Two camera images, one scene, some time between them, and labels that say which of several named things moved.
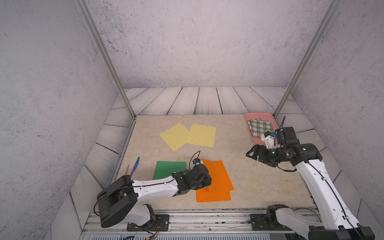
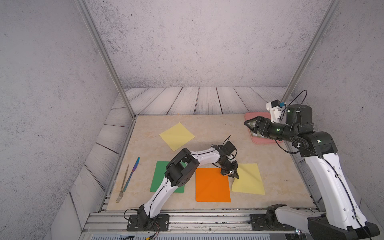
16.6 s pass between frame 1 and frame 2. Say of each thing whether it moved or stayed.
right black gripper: moved
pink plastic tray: stayed
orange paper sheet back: moved
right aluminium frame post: stayed
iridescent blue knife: stayed
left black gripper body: moved
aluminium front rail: stayed
